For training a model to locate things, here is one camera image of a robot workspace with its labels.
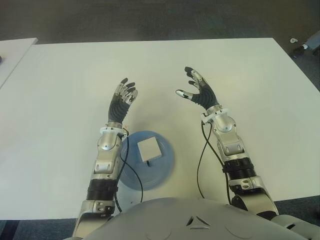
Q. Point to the white charger block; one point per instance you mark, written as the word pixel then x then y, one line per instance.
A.
pixel 148 150

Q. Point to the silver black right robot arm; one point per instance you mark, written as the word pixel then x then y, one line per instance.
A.
pixel 235 160

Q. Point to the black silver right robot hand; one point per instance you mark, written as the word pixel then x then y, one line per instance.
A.
pixel 205 95

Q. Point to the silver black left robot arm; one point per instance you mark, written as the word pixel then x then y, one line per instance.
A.
pixel 105 162

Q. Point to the small white floor object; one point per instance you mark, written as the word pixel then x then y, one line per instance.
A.
pixel 293 40

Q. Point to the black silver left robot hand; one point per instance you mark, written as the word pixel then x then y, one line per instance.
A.
pixel 118 110

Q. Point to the black shoe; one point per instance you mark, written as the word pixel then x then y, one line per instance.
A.
pixel 298 50

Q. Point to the person's blue jeans leg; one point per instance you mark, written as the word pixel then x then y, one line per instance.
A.
pixel 314 42

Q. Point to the grey robot torso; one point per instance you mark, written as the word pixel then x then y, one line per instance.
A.
pixel 195 220

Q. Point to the white side table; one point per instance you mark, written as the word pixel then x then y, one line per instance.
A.
pixel 12 52

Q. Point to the blue plastic plate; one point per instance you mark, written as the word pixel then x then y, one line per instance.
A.
pixel 160 172

